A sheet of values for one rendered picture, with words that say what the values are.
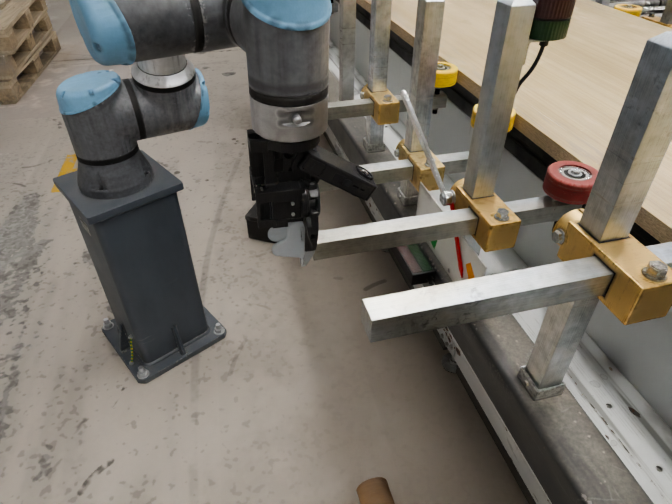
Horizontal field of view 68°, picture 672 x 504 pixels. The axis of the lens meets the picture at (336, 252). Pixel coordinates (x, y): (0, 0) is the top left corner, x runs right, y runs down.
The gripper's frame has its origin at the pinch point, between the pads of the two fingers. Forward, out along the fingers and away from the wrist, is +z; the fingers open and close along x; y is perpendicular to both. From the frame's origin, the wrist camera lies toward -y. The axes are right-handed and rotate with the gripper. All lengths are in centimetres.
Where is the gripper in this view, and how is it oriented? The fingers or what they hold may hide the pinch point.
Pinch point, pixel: (308, 257)
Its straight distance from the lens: 73.1
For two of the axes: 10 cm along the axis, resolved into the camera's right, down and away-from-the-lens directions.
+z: -0.3, 7.9, 6.2
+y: -9.7, 1.3, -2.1
